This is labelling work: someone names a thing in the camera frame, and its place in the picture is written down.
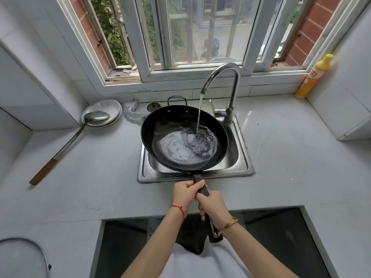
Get gold bracelet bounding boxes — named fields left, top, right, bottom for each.
left=217, top=217, right=239, bottom=237

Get black trousers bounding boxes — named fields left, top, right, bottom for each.
left=175, top=212, right=216, bottom=256

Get red string bracelet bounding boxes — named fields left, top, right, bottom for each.
left=170, top=204, right=186, bottom=222

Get white sliding window frame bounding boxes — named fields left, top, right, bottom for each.
left=56, top=0, right=361, bottom=96

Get yellow dish soap bottle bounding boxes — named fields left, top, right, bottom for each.
left=295, top=54, right=334, bottom=99

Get running water stream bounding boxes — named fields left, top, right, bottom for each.
left=196, top=92, right=204, bottom=136

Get chrome gooseneck faucet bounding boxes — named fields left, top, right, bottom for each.
left=201, top=63, right=242, bottom=124

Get glass pot lid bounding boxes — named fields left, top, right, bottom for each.
left=0, top=237, right=52, bottom=278

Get person's right hand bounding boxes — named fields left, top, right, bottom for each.
left=194, top=190, right=233, bottom=230

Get round steel plate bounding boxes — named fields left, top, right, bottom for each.
left=81, top=99, right=123, bottom=128

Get person's left forearm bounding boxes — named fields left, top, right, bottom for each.
left=121, top=206, right=186, bottom=278

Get person's left hand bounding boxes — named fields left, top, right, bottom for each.
left=173, top=180, right=208, bottom=214

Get white shirt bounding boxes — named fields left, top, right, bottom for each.
left=166, top=242, right=253, bottom=278

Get crumpled clear plastic bag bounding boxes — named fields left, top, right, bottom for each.
left=121, top=101, right=149, bottom=124

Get metal ladle with wooden handle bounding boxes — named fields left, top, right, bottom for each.
left=29, top=111, right=112, bottom=186

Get black wok with long handle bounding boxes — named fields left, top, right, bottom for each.
left=141, top=96, right=230, bottom=244

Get person's right forearm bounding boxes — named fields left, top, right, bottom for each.
left=217, top=219, right=300, bottom=278

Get stainless steel sink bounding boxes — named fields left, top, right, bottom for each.
left=137, top=112, right=256, bottom=184

